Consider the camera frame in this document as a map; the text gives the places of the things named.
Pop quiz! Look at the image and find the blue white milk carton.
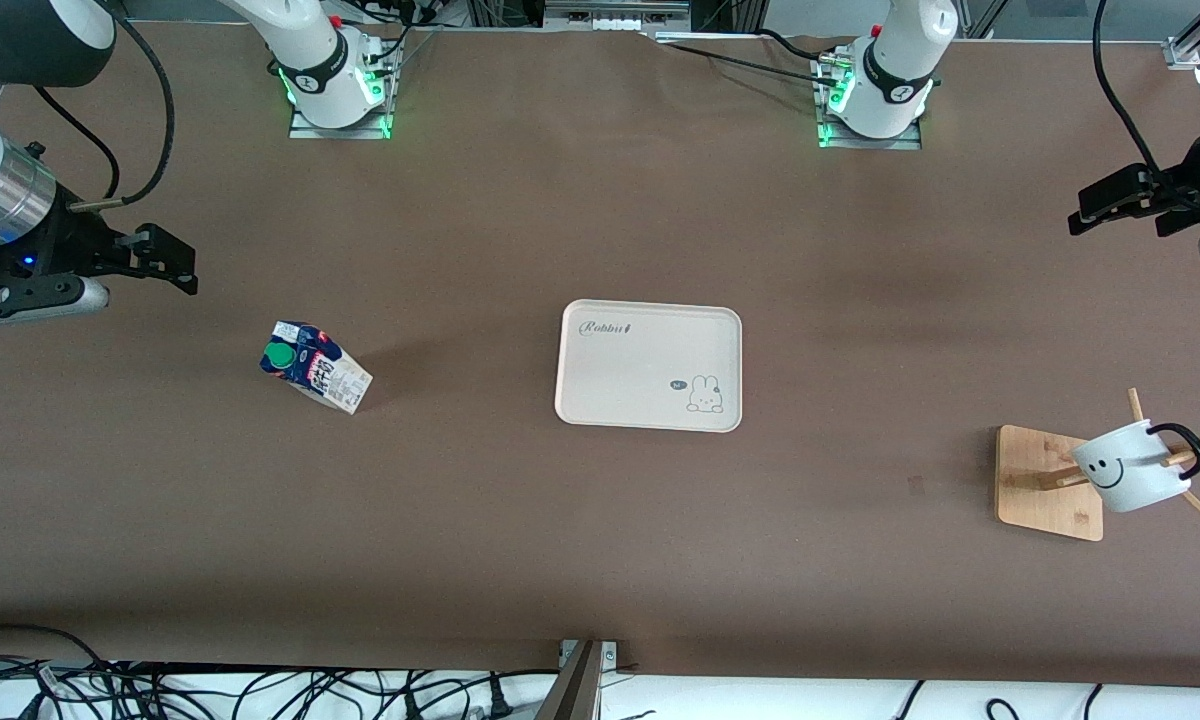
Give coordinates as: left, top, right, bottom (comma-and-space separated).
260, 320, 374, 415

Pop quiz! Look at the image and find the white smiley mug black handle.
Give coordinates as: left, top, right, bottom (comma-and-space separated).
1072, 420, 1200, 514

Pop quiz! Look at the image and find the beige rabbit print tray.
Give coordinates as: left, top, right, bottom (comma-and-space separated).
554, 299, 744, 434

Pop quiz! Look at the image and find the wooden mug tree stand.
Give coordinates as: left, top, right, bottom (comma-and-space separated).
995, 388, 1200, 543

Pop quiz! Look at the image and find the grey power strip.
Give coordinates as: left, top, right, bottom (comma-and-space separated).
543, 0, 693, 33

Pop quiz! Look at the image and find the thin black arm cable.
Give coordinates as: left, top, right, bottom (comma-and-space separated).
35, 85, 121, 199

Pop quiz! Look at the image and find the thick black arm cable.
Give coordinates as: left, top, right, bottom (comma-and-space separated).
70, 10, 176, 213

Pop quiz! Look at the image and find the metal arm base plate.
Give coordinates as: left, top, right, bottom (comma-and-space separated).
817, 120, 924, 152
288, 105, 394, 141

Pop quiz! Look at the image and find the short black table cable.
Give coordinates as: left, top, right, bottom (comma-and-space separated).
755, 28, 826, 63

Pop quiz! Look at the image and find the black looped floor cable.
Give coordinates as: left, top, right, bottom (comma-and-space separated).
0, 624, 111, 691

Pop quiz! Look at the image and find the long black table cable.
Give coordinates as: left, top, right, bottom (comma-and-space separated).
657, 40, 841, 89

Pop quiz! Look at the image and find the aluminium profile post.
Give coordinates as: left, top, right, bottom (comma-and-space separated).
535, 640, 603, 720

